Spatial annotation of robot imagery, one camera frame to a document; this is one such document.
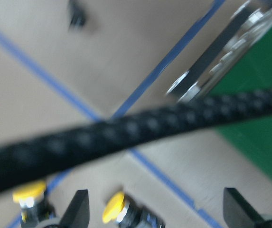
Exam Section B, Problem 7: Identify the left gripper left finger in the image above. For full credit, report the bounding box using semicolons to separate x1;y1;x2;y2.
59;190;90;228

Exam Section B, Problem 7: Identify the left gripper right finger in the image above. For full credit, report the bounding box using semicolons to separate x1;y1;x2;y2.
223;188;264;228

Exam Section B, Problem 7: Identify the yellow push button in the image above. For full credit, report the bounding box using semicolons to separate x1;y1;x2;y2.
102;191;166;228
12;180;56;228

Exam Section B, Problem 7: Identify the green conveyor belt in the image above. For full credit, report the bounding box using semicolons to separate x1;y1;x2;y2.
166;0;272;198

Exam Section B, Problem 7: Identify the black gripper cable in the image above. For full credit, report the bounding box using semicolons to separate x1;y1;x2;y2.
0;86;272;199

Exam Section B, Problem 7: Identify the black rocker switch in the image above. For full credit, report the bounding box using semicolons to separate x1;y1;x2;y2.
68;0;87;29

